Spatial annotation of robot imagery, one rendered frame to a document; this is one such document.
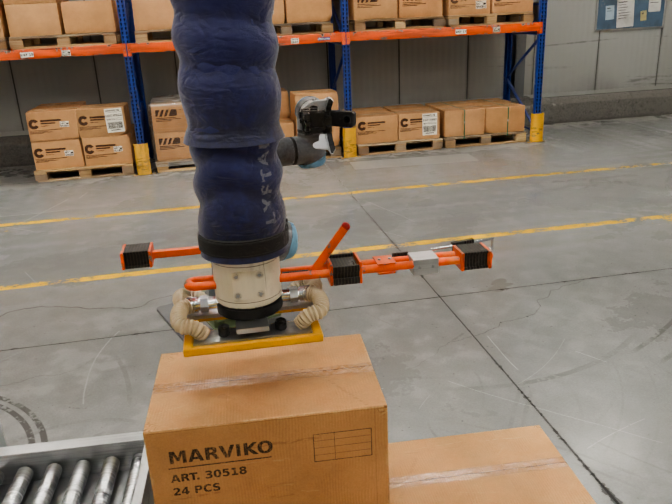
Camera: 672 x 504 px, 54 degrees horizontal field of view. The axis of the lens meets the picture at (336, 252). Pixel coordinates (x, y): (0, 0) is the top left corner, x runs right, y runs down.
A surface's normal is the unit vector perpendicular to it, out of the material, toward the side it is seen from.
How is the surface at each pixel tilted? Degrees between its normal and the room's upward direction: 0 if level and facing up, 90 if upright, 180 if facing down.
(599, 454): 0
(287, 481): 90
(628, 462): 0
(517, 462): 0
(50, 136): 91
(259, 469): 90
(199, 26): 73
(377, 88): 90
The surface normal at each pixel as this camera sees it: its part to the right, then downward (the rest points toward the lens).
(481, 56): 0.19, 0.33
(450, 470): -0.04, -0.94
